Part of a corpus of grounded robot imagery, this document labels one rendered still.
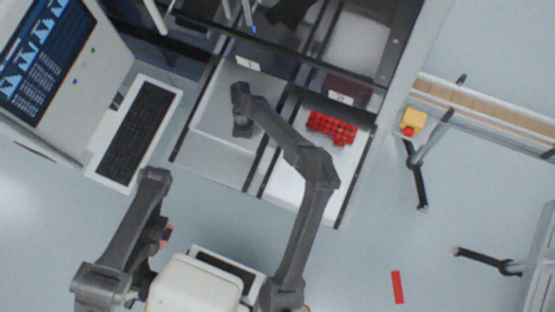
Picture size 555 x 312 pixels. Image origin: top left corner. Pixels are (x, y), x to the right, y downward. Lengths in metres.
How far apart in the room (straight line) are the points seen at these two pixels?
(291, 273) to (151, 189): 0.41
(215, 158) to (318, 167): 0.70
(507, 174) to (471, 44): 0.74
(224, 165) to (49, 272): 1.37
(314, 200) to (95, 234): 1.81
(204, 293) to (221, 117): 0.79
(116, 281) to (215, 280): 0.31
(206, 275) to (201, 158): 0.63
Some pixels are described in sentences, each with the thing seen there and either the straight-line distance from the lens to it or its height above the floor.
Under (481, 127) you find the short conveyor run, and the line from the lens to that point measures 2.00.
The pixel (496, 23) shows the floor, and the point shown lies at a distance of 3.30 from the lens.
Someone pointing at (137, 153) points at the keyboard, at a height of 0.83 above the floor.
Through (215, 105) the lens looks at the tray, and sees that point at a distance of 2.01.
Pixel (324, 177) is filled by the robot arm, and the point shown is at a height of 1.46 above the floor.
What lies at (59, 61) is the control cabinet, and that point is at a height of 1.24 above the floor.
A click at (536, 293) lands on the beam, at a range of 2.37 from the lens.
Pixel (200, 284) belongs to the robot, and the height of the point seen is 1.35.
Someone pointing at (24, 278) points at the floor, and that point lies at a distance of 3.07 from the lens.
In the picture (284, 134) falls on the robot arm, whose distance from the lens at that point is 1.44.
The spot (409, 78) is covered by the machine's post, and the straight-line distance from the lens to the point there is 1.56.
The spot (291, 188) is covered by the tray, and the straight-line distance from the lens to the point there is 1.90.
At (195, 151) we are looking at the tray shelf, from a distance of 1.97.
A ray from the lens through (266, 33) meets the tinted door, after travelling 1.66.
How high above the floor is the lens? 2.74
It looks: 75 degrees down
